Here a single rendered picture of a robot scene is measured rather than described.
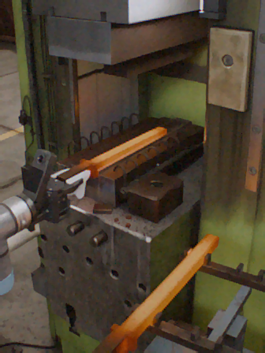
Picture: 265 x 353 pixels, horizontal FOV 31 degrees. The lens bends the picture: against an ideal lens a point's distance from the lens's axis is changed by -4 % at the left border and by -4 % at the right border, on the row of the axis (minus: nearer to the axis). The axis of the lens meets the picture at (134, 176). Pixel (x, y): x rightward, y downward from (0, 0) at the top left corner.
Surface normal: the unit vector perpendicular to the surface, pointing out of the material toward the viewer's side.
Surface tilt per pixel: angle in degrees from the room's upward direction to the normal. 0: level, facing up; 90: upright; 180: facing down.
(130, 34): 90
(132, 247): 90
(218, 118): 90
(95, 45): 90
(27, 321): 0
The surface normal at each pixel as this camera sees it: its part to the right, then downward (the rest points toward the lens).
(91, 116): 0.79, 0.28
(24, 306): -0.01, -0.89
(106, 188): -0.62, 0.37
